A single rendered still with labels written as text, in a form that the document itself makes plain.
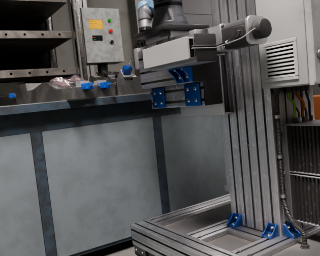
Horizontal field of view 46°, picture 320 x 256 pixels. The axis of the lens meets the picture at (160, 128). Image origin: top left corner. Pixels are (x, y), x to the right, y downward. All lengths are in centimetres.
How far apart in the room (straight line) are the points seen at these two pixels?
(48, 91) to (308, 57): 119
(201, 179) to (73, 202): 77
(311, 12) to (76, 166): 121
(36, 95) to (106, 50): 105
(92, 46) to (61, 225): 145
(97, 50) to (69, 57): 318
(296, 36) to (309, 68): 11
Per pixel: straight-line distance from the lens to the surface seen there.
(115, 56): 295
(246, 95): 146
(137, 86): 201
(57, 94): 184
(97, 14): 295
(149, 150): 202
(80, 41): 272
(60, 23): 611
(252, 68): 143
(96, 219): 195
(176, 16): 154
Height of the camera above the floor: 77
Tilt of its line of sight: 5 degrees down
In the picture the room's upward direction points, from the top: 6 degrees counter-clockwise
